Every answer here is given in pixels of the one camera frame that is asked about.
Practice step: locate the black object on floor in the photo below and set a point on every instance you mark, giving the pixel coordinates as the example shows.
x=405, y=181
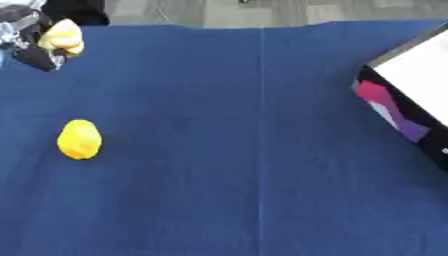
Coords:
x=76, y=12

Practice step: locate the pale yellow toy fruit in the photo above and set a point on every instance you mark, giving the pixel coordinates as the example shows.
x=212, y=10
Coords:
x=63, y=36

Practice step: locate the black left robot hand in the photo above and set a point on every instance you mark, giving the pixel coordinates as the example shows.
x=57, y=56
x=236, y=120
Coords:
x=32, y=56

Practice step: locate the black box with white inside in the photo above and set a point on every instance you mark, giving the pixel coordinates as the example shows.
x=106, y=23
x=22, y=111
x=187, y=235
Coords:
x=415, y=90

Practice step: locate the yellow toy lemon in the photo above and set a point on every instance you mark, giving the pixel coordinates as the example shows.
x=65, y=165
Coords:
x=79, y=139

